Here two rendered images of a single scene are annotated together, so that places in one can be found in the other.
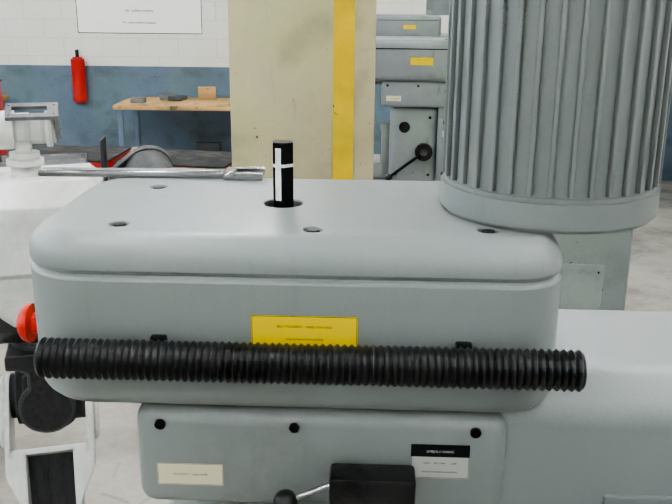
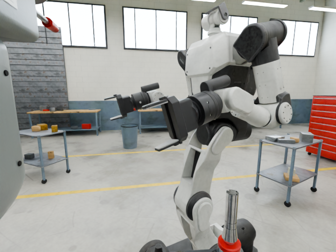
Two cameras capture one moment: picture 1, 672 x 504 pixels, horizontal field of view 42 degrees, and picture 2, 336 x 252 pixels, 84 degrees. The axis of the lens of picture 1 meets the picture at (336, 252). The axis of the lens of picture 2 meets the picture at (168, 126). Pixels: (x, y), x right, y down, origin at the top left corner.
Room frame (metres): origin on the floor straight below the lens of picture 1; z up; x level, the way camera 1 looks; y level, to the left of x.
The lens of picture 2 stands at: (1.09, -0.28, 1.54)
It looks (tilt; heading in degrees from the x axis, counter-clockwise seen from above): 10 degrees down; 77
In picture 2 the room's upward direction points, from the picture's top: straight up
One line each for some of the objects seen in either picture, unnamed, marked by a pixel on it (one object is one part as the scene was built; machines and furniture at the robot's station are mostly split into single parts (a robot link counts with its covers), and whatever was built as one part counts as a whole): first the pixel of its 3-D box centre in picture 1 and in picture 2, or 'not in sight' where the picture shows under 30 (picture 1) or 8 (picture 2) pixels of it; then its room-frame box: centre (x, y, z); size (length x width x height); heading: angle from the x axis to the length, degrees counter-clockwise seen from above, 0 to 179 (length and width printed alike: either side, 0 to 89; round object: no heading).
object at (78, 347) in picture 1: (308, 362); not in sight; (0.66, 0.02, 1.79); 0.45 x 0.04 x 0.04; 88
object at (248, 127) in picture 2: (49, 363); (224, 125); (1.58, 0.57, 1.37); 0.28 x 0.13 x 0.18; 15
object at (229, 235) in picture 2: not in sight; (230, 217); (1.30, 0.03, 1.28); 0.03 x 0.03 x 0.11
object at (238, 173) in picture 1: (151, 172); not in sight; (0.93, 0.20, 1.89); 0.24 x 0.04 x 0.01; 90
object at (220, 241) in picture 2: not in sight; (229, 243); (1.30, 0.03, 1.22); 0.05 x 0.05 x 0.01
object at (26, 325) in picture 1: (36, 322); not in sight; (0.82, 0.30, 1.76); 0.04 x 0.03 x 0.04; 178
